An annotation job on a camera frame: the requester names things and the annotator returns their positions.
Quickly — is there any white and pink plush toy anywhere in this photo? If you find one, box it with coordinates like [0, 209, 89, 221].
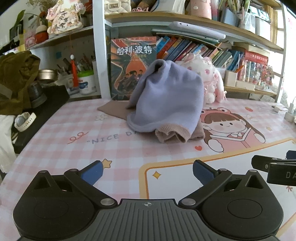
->
[174, 53, 228, 104]

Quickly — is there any purple and mauve knit sweater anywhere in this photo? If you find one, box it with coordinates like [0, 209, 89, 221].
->
[97, 59, 205, 143]

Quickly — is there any white charger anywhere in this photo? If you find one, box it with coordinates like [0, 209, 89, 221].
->
[285, 97, 296, 121]

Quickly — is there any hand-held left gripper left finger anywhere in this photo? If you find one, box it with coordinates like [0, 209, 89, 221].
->
[32, 161, 118, 209]

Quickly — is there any black flat case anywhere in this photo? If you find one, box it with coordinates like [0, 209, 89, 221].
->
[11, 86, 70, 153]

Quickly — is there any tall white open box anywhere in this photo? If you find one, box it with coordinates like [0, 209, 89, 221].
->
[224, 70, 238, 87]

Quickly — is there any paper doll decoration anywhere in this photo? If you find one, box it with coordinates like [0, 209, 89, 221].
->
[46, 0, 84, 34]

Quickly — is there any white and wood shelf unit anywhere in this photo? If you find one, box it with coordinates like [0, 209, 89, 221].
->
[0, 0, 287, 102]

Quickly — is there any bunch of pens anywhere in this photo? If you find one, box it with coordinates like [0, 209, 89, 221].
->
[57, 54, 94, 77]

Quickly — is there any flat white box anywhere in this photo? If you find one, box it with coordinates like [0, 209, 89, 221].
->
[236, 80, 256, 91]

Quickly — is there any pink dotted pouch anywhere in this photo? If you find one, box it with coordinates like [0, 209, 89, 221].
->
[190, 0, 212, 19]

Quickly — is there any white plastic tub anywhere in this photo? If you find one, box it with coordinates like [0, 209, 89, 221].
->
[77, 71, 97, 95]

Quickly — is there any white cloth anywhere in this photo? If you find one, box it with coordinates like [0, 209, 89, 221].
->
[0, 115, 18, 172]

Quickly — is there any row of upright books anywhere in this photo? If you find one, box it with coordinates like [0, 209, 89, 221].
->
[156, 36, 245, 71]

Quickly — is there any colourful flower ornament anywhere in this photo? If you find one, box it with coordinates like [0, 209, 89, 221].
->
[254, 65, 278, 91]

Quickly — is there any red gift box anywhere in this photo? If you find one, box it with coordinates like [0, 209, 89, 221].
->
[245, 50, 269, 61]

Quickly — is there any metal bowl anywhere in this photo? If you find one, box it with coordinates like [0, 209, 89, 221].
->
[38, 69, 58, 81]

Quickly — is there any white quilted bag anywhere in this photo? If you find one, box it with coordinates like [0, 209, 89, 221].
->
[104, 0, 131, 15]

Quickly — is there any olive green cloth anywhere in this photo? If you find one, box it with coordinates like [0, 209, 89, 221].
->
[0, 50, 41, 115]

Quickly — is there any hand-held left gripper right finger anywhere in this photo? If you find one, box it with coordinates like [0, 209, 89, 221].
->
[179, 159, 266, 209]

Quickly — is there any white wristwatch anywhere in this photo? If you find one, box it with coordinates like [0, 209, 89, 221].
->
[14, 112, 37, 132]

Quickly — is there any dark illustrated hardcover book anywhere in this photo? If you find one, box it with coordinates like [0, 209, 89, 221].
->
[110, 36, 157, 100]

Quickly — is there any red tassel ornament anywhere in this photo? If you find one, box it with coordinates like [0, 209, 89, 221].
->
[70, 54, 78, 88]

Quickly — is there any dark round container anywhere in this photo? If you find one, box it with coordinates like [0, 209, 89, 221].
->
[28, 81, 48, 108]

